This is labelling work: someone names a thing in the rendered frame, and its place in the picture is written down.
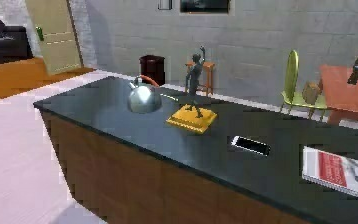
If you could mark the red and white magazine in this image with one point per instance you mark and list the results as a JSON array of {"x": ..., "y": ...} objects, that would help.
[{"x": 333, "y": 170}]

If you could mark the dark sofa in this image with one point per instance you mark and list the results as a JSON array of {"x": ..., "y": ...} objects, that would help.
[{"x": 5, "y": 41}]

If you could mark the green chair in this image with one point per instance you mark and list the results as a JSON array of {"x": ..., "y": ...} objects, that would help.
[{"x": 292, "y": 90}]

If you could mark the dark red waste bin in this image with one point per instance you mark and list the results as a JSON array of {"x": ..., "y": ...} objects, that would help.
[{"x": 152, "y": 68}]

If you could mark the brown paper bag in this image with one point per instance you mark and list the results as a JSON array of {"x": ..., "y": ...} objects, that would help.
[{"x": 311, "y": 92}]

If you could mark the dark framed wall picture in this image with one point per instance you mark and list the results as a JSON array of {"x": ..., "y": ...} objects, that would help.
[{"x": 204, "y": 5}]

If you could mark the black-topped wooden kitchen counter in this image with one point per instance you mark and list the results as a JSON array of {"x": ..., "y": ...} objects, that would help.
[{"x": 173, "y": 173}]

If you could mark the black mobile phone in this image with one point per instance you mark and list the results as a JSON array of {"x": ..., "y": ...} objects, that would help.
[{"x": 251, "y": 145}]

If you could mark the beige room door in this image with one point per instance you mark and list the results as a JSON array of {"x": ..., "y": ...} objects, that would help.
[{"x": 58, "y": 36}]

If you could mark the orange dining table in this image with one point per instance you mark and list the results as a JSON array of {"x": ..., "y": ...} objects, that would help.
[{"x": 347, "y": 93}]

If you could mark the grey statuette on yellow base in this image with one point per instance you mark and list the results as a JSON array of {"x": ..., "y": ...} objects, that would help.
[{"x": 193, "y": 113}]

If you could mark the small orange wooden stool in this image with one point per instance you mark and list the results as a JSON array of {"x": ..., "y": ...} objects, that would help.
[{"x": 208, "y": 75}]

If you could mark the dark bottle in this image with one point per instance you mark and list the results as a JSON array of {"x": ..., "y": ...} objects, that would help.
[{"x": 357, "y": 68}]

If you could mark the small framed wall picture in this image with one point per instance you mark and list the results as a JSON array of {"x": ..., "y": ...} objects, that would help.
[{"x": 164, "y": 4}]

